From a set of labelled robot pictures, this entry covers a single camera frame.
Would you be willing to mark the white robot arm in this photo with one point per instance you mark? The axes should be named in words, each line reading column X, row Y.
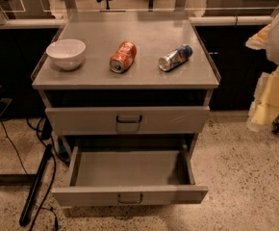
column 264, row 110

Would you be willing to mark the blue silver soda can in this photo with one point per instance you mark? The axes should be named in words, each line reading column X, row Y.
column 175, row 58

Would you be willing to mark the grey drawer cabinet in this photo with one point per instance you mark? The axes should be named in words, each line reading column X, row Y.
column 143, row 84

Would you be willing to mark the white horizontal rail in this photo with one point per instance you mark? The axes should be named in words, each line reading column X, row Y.
column 196, row 21

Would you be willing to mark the white ceramic bowl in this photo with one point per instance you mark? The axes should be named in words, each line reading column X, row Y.
column 67, row 54

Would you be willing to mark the grey drawer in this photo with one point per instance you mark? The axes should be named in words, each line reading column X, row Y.
column 127, row 120
column 134, row 171

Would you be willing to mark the black floor bar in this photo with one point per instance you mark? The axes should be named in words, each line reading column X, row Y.
column 30, row 201

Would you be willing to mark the orange soda can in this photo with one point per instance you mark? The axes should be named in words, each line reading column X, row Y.
column 123, row 57

